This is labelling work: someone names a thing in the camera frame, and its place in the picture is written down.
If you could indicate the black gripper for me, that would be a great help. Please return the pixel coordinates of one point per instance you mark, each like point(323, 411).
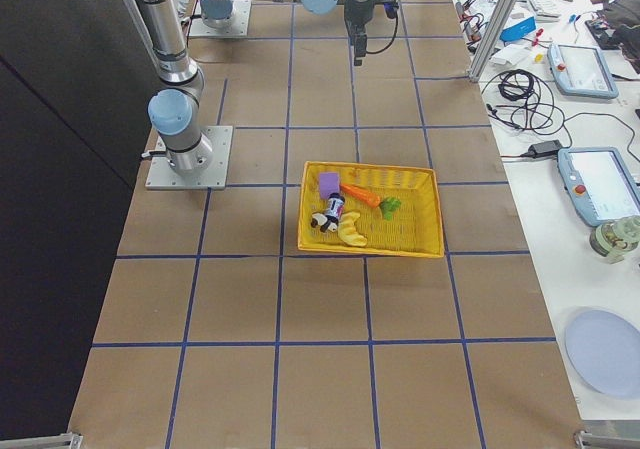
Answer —
point(359, 10)

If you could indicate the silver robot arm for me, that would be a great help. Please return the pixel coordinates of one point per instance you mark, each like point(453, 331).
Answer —
point(173, 111)

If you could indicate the purple cube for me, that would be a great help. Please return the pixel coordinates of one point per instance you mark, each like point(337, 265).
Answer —
point(328, 184)

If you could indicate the blue cardboard box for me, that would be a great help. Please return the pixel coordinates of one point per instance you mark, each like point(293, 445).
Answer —
point(516, 29)

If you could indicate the orange toy carrot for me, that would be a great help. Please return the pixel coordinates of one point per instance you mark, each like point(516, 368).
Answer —
point(364, 195)

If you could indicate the small printed bottle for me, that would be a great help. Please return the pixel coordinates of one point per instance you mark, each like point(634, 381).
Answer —
point(334, 208)

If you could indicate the green toy leaf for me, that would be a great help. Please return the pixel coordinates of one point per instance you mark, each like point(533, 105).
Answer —
point(388, 206)

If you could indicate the panda toy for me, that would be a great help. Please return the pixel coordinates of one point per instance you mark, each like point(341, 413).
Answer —
point(324, 223)

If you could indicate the toy croissant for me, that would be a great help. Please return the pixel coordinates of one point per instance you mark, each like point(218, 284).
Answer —
point(347, 231)

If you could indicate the yellow plastic basket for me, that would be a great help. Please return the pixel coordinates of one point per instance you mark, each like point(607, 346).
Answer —
point(414, 229)

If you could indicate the black power adapter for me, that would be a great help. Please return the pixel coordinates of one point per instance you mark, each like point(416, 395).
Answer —
point(545, 149)

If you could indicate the far teach pendant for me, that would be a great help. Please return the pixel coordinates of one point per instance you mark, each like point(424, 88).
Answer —
point(581, 71)

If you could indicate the teach pendant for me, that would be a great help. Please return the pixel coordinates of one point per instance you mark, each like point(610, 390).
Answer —
point(581, 71)
point(598, 184)

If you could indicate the near teach pendant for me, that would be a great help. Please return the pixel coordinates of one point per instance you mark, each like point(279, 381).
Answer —
point(598, 184)

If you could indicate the glass jar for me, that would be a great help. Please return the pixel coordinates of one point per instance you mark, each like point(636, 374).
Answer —
point(614, 239)

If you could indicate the brown paper table cover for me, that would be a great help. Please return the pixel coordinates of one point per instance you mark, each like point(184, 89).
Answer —
point(218, 332)

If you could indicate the blue plate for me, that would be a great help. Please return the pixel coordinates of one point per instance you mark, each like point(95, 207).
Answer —
point(603, 348)

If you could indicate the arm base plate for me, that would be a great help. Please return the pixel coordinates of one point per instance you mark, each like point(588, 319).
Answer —
point(220, 19)
point(205, 166)

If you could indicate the aluminium frame post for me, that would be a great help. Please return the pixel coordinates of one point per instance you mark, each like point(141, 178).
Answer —
point(484, 50)

